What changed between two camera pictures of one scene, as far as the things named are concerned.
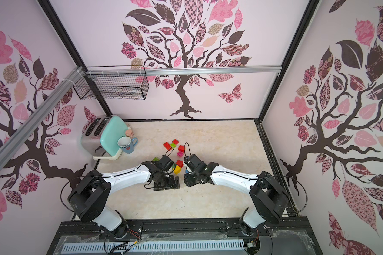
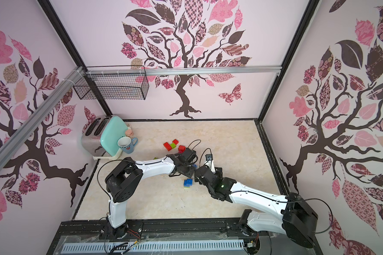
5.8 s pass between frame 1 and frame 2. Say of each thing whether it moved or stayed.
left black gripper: moved
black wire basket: stayed
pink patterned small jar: stayed
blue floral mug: stayed
